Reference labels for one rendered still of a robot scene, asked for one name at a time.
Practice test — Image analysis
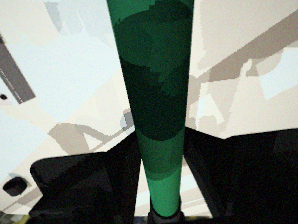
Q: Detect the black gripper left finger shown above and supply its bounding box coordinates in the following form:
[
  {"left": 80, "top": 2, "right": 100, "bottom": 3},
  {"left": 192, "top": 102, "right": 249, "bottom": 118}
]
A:
[{"left": 30, "top": 131, "right": 142, "bottom": 224}]

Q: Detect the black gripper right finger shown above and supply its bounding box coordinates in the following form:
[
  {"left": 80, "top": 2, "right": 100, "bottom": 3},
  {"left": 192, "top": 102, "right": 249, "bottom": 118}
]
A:
[{"left": 183, "top": 126, "right": 298, "bottom": 217}]

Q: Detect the green pipe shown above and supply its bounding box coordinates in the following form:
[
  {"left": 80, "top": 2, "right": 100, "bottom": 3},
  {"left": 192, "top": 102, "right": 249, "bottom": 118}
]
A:
[{"left": 106, "top": 0, "right": 194, "bottom": 217}]

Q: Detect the black band with cup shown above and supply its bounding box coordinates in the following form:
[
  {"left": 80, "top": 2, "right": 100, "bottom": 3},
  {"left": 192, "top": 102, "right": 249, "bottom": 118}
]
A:
[{"left": 147, "top": 195, "right": 186, "bottom": 224}]

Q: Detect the black short cylinder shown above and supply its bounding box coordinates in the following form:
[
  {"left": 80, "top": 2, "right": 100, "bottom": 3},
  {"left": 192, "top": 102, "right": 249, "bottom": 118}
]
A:
[{"left": 3, "top": 177, "right": 27, "bottom": 197}]

